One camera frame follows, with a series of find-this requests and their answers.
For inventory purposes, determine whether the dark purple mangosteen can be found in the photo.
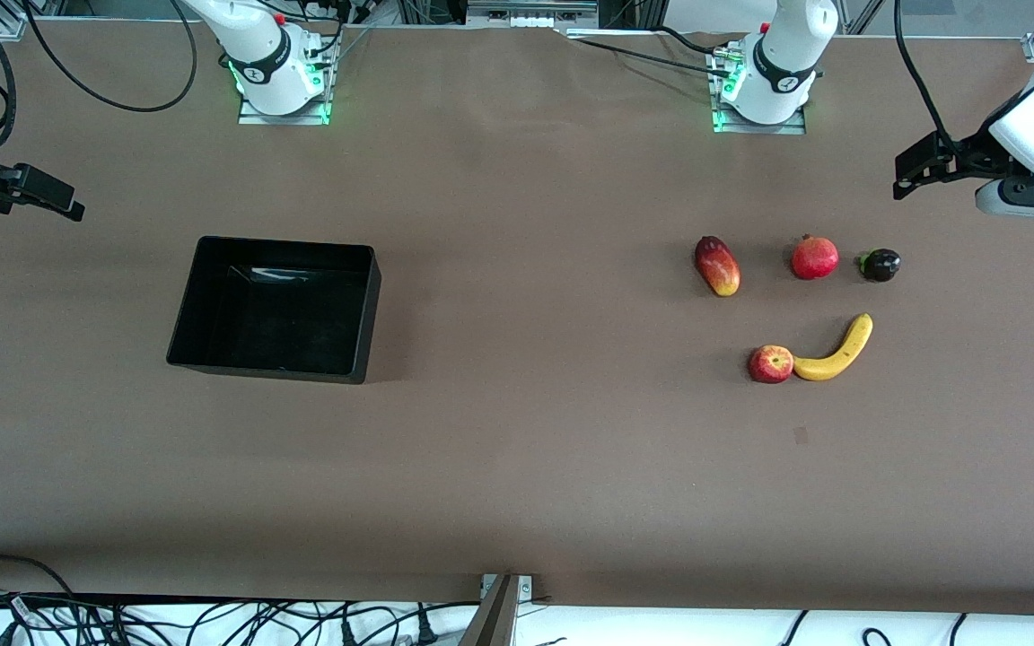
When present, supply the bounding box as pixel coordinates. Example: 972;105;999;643
858;249;902;284

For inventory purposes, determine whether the silver metal frame bracket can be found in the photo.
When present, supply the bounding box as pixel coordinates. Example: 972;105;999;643
468;0;599;19

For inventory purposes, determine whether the red pomegranate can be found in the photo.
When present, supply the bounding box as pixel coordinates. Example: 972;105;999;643
791;234;840;281

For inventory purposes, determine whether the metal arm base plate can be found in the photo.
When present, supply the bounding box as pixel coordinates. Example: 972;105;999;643
710;49;808;135
237;54;336;126

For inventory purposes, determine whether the yellow banana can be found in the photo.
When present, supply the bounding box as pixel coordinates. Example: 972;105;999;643
792;313;874;382

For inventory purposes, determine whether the red yellow mango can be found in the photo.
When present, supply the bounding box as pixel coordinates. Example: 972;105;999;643
694;235;741;298

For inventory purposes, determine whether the black plastic box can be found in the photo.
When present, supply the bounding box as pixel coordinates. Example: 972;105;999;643
166;236;382;386

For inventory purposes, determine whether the small metal corner bracket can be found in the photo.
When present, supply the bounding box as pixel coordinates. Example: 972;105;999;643
479;574;536;602

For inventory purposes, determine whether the aluminium profile post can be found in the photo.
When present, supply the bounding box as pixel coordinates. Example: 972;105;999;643
459;574;522;646

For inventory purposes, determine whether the red apple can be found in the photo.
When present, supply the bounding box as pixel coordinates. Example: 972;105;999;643
748;345;794;385

